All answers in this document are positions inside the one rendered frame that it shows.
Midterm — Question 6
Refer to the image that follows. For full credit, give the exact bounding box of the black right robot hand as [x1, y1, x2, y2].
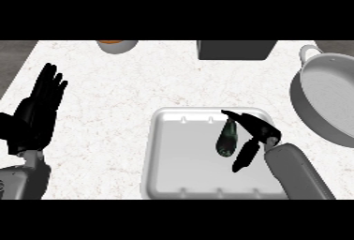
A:
[220, 109, 283, 173]

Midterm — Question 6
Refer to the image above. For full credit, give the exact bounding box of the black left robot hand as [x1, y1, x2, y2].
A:
[0, 62, 69, 156]

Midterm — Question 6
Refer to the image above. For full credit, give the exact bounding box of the dark green eggplant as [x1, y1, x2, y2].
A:
[214, 118, 239, 158]

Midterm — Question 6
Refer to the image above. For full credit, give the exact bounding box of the white tray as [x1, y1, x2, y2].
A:
[140, 106, 290, 201]

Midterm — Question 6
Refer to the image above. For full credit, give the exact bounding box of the dark grey box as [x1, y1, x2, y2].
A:
[196, 40, 279, 61]

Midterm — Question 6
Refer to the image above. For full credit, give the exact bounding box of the white cup with orange content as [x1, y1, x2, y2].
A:
[96, 40, 140, 55]

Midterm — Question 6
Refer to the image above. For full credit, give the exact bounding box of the grey pot with handle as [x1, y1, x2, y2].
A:
[289, 44, 354, 149]

